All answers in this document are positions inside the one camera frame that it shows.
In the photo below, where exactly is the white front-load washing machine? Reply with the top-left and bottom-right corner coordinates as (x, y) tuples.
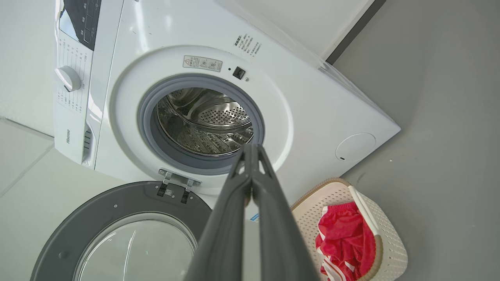
(54, 0), (402, 224)

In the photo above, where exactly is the black wall baseboard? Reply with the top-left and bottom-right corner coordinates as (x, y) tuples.
(326, 0), (387, 65)

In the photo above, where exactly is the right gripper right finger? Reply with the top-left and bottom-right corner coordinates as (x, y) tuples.
(252, 144), (321, 281)

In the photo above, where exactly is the round black glass washer door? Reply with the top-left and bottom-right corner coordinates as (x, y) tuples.
(30, 181), (213, 281)

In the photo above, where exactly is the beige perforated laundry basket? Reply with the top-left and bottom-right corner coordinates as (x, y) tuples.
(291, 178), (409, 281)

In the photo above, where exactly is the round white filter cover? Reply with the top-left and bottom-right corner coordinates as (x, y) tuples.
(335, 133), (377, 163)

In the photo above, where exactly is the metal door hinge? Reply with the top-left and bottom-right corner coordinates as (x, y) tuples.
(157, 168), (202, 205)

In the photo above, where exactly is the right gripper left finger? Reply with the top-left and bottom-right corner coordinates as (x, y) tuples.
(185, 144), (253, 281)

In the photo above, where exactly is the black washer display panel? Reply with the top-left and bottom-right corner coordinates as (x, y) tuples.
(58, 0), (102, 52)

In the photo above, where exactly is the grey warning label sticker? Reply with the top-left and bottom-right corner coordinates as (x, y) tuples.
(182, 55), (223, 73)

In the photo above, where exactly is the stainless steel washer drum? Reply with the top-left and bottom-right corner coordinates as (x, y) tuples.
(156, 87), (255, 157)

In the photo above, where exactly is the white round control knob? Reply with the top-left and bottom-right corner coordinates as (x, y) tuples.
(54, 65), (82, 92)

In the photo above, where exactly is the red white striped garment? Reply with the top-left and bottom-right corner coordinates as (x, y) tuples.
(315, 201), (377, 281)

